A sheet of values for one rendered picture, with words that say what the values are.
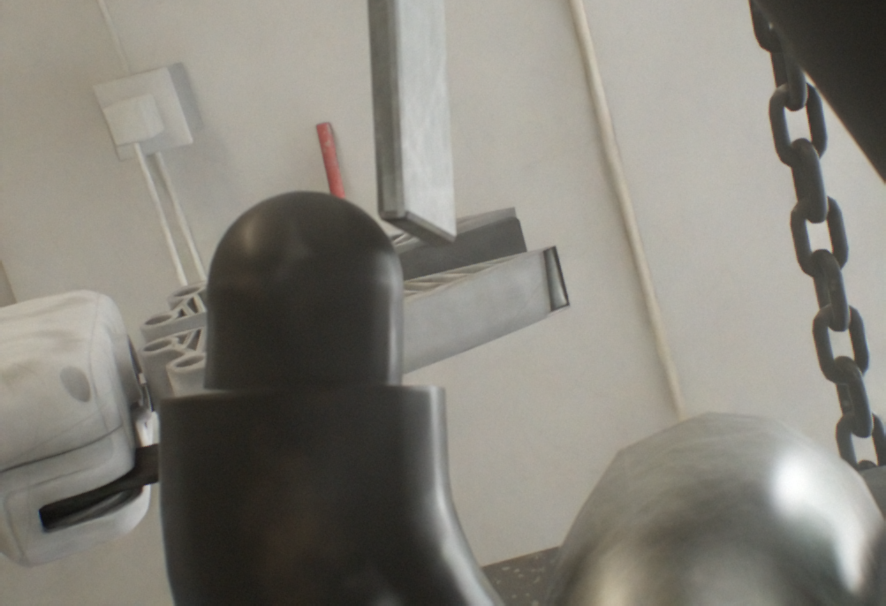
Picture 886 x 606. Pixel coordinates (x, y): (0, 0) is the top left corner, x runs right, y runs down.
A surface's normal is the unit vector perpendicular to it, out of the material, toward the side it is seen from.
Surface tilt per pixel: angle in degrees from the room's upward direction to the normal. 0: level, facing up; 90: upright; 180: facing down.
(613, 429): 90
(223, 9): 90
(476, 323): 93
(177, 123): 90
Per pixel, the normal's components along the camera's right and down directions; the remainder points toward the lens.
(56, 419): 0.12, 0.07
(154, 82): -0.15, 0.29
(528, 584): -0.28, -0.93
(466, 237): 0.33, 0.18
